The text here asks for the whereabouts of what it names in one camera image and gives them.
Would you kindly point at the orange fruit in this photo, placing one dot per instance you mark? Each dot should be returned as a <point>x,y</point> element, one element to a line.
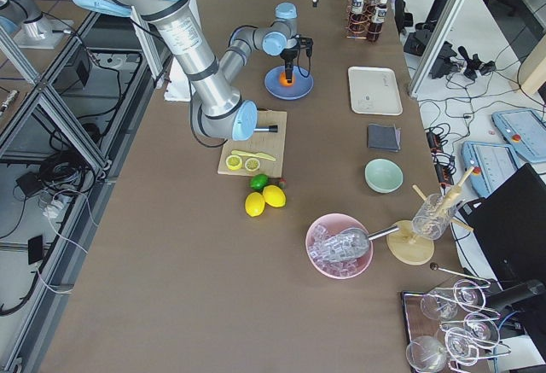
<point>286,81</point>

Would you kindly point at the blue plate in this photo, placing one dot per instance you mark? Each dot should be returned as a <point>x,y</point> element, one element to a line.
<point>303,84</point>

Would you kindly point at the tea bottle back left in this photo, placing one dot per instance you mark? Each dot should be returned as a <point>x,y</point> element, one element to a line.
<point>356,18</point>

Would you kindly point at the steel muddler black tip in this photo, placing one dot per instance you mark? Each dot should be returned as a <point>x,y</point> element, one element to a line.
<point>267,129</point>

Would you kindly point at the tea bottle front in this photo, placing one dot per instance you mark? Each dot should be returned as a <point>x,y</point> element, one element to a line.
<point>376,21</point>

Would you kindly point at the cream rabbit tray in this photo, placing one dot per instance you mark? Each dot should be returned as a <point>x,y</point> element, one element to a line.
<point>374,91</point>

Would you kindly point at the wooden cutting board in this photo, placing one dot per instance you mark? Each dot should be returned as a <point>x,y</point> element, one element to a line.
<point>271,143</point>

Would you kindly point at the yellow plastic knife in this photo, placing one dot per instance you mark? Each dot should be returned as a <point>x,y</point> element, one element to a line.
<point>258,155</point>

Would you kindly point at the lemon slice upper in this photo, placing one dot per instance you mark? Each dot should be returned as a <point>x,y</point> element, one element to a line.
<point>252,164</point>

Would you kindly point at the grey folded cloth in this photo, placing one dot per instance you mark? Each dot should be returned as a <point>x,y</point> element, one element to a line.
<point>384,137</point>

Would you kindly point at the green lime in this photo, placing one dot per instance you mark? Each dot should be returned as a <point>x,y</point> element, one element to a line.
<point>259,181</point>

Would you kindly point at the yellow lemon upper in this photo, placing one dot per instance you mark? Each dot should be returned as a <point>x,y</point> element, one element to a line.
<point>274,196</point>

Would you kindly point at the yellow lemon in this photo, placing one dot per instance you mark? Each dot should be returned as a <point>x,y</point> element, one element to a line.
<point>254,204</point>
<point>274,196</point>

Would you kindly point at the yellow lemon lower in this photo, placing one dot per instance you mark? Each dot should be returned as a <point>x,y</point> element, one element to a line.
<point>254,204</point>

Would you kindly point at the mint green bowl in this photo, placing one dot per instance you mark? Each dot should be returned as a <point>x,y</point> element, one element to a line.
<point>383,176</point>

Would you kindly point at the pink bowl of ice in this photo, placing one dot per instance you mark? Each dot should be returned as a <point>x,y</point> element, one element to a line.
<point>320,231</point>

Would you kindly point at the metal ice scoop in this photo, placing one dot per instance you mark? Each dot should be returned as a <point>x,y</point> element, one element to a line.
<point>352,243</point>

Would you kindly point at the glass cup on stand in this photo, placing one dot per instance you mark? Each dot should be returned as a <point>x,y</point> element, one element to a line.
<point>430,222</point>

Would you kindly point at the blue teach pendant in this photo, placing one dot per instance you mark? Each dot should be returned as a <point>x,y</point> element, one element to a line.
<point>524,130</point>
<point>493,164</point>

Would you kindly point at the wine glass rack tray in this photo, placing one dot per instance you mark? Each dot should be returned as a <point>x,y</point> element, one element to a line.
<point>454,328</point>

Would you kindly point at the copper wire bottle rack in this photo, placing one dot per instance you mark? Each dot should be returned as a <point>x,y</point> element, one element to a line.
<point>365,19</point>

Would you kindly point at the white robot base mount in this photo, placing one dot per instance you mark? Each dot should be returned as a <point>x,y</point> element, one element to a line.
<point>177,89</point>

